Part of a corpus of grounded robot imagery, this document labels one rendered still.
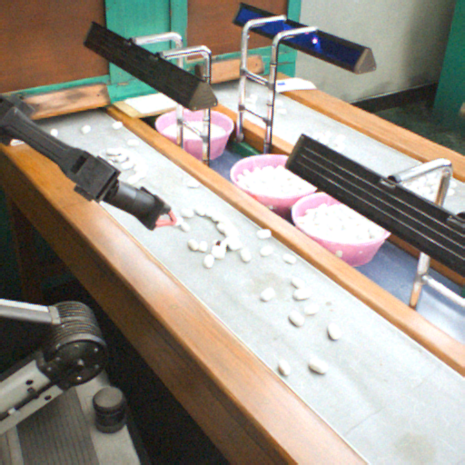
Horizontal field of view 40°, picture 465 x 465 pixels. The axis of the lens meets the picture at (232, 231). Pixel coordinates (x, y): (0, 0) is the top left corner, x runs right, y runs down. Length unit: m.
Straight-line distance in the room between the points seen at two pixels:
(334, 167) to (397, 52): 3.36
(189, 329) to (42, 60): 1.22
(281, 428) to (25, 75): 1.50
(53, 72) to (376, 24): 2.55
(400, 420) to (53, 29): 1.61
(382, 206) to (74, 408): 0.85
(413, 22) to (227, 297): 3.40
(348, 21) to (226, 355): 3.14
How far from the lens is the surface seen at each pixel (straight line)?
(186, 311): 1.35
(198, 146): 2.10
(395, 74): 4.61
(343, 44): 1.97
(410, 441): 1.20
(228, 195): 1.76
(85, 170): 1.29
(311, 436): 1.13
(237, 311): 1.39
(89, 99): 2.27
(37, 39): 2.22
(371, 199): 1.16
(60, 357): 1.28
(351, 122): 2.32
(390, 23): 4.42
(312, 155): 1.26
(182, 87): 1.61
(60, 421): 1.55
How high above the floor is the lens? 1.63
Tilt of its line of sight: 32 degrees down
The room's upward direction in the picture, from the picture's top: 3 degrees clockwise
